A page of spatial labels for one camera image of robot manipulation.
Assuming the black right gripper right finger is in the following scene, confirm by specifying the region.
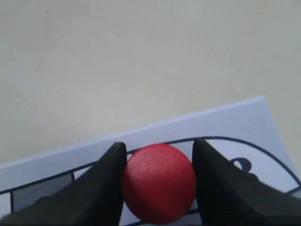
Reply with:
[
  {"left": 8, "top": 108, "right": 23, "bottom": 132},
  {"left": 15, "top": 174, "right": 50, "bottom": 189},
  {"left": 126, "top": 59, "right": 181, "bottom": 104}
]
[{"left": 192, "top": 138, "right": 301, "bottom": 226}]

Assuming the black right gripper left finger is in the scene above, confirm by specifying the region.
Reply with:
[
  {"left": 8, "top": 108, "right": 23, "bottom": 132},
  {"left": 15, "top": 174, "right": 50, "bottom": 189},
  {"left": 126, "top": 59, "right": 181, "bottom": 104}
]
[{"left": 0, "top": 142, "right": 127, "bottom": 226}]

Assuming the numbered paper game board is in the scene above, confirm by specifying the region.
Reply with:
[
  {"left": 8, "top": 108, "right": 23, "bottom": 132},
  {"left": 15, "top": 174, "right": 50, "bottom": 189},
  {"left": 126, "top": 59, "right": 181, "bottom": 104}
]
[{"left": 0, "top": 98, "right": 301, "bottom": 226}]

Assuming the red cylinder game piece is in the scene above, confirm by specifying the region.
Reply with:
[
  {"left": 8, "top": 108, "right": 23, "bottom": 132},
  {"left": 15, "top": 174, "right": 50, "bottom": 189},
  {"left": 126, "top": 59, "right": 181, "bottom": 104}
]
[{"left": 122, "top": 143, "right": 197, "bottom": 224}]

